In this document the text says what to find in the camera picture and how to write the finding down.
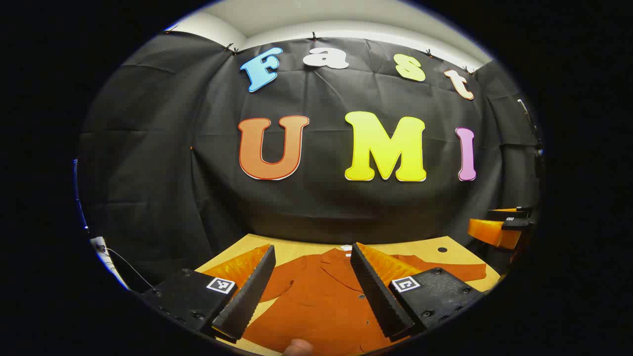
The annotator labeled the black backdrop cloth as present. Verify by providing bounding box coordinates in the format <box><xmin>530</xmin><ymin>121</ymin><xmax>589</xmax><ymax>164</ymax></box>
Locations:
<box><xmin>78</xmin><ymin>31</ymin><xmax>542</xmax><ymax>292</ymax></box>

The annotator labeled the thin white cable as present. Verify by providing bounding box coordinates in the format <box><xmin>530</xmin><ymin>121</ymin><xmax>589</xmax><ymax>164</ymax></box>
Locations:
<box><xmin>101</xmin><ymin>245</ymin><xmax>155</xmax><ymax>290</ymax></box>

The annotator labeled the white side desk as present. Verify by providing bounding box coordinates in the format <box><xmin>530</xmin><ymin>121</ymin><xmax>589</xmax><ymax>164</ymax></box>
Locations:
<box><xmin>90</xmin><ymin>236</ymin><xmax>130</xmax><ymax>290</ymax></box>

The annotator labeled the orange corduroy jacket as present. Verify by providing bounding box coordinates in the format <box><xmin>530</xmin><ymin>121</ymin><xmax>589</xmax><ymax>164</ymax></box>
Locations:
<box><xmin>242</xmin><ymin>246</ymin><xmax>488</xmax><ymax>356</ymax></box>

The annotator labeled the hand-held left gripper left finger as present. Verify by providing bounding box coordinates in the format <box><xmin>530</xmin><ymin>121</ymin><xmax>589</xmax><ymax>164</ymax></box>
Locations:
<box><xmin>140</xmin><ymin>244</ymin><xmax>276</xmax><ymax>343</ymax></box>

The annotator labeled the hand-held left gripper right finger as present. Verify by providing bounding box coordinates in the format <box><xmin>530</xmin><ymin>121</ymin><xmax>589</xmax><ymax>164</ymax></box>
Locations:
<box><xmin>350</xmin><ymin>242</ymin><xmax>486</xmax><ymax>343</ymax></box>

